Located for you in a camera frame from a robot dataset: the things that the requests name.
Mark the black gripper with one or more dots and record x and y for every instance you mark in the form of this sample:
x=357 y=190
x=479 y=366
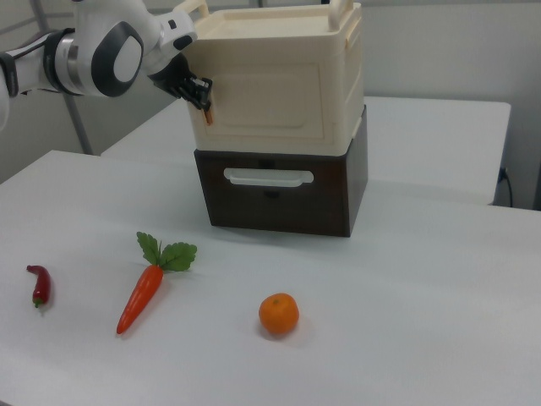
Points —
x=171 y=78

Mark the cream cabinet door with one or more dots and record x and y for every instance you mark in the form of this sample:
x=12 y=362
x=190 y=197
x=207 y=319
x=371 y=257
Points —
x=262 y=101

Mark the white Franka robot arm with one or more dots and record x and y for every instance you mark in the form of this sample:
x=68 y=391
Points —
x=97 y=59

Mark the cream plastic cabinet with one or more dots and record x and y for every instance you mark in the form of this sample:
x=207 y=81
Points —
x=274 y=51

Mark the grey metal pole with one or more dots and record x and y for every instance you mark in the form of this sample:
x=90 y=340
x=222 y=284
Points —
x=80 y=122

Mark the dark brown drawer box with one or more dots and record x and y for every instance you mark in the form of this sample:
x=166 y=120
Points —
x=287 y=203

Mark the orange toy carrot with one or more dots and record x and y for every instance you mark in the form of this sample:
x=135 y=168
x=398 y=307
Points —
x=141 y=296

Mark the toy orange fruit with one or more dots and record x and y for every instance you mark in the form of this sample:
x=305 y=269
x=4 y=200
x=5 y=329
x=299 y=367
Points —
x=279 y=314

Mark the red toy chili pepper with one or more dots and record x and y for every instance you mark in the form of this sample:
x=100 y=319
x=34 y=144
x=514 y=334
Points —
x=42 y=287

